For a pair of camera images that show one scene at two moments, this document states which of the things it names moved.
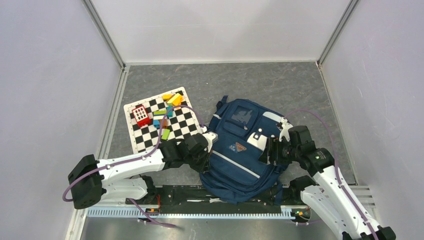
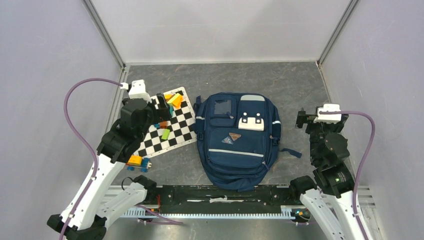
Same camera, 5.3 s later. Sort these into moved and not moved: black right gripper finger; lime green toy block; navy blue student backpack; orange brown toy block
Moved: navy blue student backpack; black right gripper finger
Not moved: lime green toy block; orange brown toy block
